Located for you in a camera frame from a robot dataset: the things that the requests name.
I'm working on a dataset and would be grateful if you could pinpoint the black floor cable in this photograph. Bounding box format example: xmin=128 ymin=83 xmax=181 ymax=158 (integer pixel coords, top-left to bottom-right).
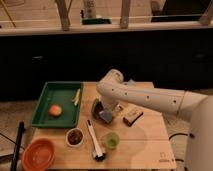
xmin=168 ymin=132 xmax=189 ymax=171

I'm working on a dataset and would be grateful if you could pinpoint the green plastic tray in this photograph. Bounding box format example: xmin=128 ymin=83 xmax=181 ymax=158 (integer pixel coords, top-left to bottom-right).
xmin=31 ymin=81 xmax=83 ymax=129

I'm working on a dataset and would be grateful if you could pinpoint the purple bowl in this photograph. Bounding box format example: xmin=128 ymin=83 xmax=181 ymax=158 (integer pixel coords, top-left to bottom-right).
xmin=91 ymin=99 xmax=106 ymax=123

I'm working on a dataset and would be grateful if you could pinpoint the black pole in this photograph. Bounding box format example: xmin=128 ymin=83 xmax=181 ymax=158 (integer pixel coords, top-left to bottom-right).
xmin=10 ymin=122 xmax=25 ymax=171

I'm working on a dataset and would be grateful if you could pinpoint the white handled dish brush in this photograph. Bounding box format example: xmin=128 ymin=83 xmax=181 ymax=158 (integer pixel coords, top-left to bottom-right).
xmin=87 ymin=120 xmax=106 ymax=161

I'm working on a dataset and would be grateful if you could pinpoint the green plastic cup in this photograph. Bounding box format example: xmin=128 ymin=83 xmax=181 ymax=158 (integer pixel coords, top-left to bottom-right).
xmin=103 ymin=132 xmax=120 ymax=150

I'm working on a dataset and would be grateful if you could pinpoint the blue sponge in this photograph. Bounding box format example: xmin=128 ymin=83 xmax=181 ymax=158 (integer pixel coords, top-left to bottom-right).
xmin=99 ymin=110 xmax=112 ymax=123

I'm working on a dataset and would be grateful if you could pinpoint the orange bowl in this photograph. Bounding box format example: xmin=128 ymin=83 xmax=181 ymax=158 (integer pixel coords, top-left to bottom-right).
xmin=21 ymin=138 xmax=55 ymax=171

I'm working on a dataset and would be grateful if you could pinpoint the orange peach fruit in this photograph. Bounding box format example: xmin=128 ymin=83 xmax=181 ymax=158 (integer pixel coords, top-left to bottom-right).
xmin=48 ymin=104 xmax=62 ymax=117

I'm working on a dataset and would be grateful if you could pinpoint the yellow green banana toy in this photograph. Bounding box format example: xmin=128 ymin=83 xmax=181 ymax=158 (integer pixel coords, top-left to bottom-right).
xmin=72 ymin=88 xmax=81 ymax=106

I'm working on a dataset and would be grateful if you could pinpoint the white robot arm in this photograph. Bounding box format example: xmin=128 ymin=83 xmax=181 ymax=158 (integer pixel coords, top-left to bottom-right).
xmin=96 ymin=69 xmax=213 ymax=171

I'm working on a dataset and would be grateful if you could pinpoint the green base white object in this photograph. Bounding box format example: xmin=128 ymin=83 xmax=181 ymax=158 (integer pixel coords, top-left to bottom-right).
xmin=80 ymin=0 xmax=111 ymax=25

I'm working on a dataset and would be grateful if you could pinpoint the small white bowl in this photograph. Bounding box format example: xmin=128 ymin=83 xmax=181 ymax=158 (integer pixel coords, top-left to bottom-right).
xmin=65 ymin=128 xmax=84 ymax=147

